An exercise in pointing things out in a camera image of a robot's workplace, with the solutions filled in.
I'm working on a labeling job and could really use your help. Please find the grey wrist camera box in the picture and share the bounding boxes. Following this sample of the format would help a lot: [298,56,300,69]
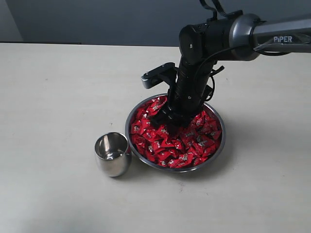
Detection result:
[141,62,177,89]

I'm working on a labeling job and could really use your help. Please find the steel bowl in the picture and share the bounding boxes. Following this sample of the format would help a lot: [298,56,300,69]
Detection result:
[125,94,225,173]

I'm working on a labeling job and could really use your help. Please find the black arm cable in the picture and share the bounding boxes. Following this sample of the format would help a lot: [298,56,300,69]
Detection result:
[199,0,241,19]

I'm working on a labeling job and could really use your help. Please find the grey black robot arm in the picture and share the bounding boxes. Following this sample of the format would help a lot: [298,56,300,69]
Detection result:
[141,14,311,131]

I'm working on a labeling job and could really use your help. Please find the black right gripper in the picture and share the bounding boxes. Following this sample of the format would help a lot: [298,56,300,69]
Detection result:
[150,58,216,138]

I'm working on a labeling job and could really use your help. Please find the steel cup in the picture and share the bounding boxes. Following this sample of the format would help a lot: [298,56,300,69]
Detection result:
[94,132,132,177]

